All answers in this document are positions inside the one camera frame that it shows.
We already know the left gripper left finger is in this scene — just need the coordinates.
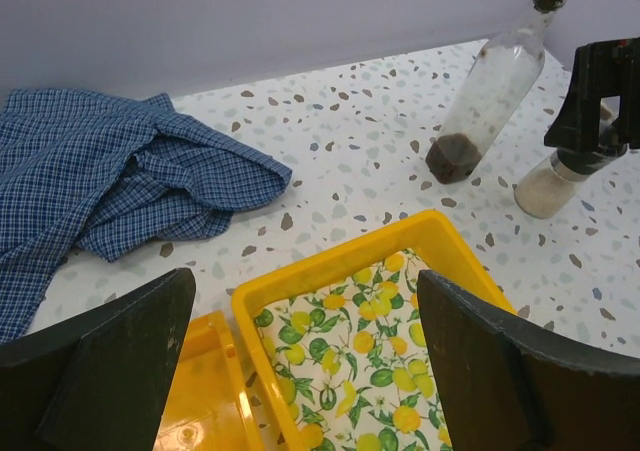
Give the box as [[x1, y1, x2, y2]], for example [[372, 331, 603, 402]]
[[1, 268, 196, 450]]

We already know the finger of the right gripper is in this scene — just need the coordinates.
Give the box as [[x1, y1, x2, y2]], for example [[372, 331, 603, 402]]
[[544, 40, 639, 149]]

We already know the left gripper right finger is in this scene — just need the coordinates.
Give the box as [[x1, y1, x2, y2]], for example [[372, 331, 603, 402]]
[[417, 270, 639, 450]]

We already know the grey cap salt grinder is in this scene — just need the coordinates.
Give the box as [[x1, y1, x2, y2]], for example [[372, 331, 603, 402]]
[[514, 102, 628, 219]]

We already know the glass oil bottle gold pourer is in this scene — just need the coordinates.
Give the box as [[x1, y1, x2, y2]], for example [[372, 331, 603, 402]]
[[426, 0, 567, 184]]

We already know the yellow compartment organizer tray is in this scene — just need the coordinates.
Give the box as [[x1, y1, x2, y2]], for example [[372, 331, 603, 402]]
[[154, 311, 265, 450]]

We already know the yellow flat tray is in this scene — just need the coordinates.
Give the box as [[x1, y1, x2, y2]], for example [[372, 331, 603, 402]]
[[232, 211, 510, 450]]

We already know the lemon print cloth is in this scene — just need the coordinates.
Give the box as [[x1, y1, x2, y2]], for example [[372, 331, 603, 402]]
[[254, 249, 452, 450]]

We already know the blue checkered shirt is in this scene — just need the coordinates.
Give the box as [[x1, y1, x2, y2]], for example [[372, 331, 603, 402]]
[[1, 88, 292, 343]]

